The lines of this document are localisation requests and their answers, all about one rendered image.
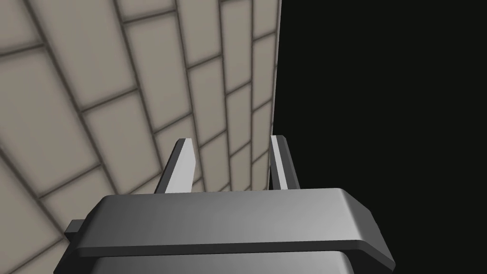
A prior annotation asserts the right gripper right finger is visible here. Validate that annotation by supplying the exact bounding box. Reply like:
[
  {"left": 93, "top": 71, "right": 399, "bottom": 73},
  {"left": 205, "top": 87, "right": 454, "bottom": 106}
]
[{"left": 269, "top": 135, "right": 301, "bottom": 191}]

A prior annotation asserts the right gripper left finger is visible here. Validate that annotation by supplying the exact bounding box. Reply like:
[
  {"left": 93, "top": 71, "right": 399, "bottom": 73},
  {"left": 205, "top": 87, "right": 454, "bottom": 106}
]
[{"left": 154, "top": 138, "right": 197, "bottom": 195}]

